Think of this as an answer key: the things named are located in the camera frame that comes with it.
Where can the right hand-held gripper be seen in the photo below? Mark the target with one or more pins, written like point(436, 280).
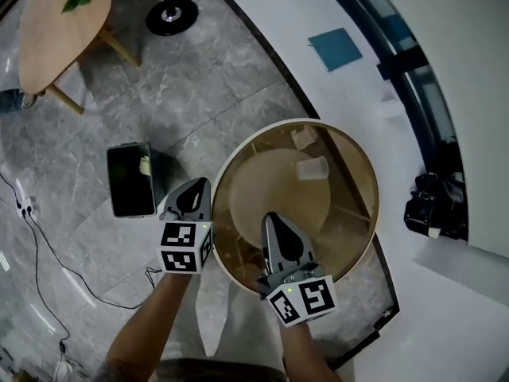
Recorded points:
point(306, 297)

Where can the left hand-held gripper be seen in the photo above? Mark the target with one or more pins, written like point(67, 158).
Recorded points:
point(179, 249)

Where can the yellow paper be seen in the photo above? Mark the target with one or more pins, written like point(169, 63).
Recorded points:
point(144, 166)

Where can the black waste bin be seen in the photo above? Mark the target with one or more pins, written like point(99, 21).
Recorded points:
point(127, 189)

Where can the translucent white plastic cup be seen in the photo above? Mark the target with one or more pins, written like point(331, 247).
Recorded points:
point(312, 168)

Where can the person's left forearm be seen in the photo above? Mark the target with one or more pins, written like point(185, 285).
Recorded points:
point(147, 324)

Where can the person's right forearm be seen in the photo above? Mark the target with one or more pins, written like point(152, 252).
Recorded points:
point(306, 352)

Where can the round glass-top side table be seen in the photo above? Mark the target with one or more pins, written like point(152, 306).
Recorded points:
point(270, 189)

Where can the person's right shoe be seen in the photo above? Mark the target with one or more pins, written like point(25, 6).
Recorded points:
point(248, 267)

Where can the person's white trousers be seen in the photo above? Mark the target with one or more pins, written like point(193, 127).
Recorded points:
point(246, 324)

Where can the person's grey printed shirt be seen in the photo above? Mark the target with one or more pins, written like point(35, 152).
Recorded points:
point(218, 372)

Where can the black leather handbag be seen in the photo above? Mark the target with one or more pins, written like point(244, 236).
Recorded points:
point(433, 209)

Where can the white power strip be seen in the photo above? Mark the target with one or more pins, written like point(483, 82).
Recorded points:
point(27, 207)

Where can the black floor lamp stand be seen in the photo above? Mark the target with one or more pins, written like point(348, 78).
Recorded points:
point(183, 14)

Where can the blue notebook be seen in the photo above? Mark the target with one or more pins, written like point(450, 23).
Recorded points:
point(336, 50)

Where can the white window ledge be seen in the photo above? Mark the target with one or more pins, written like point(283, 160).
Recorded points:
point(286, 22)

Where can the oval wooden table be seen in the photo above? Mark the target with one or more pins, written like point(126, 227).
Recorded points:
point(55, 46)

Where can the dark framed window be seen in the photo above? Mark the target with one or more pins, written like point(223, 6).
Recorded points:
point(421, 74)

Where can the large white roller blind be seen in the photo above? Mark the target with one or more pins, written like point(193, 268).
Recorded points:
point(469, 74)

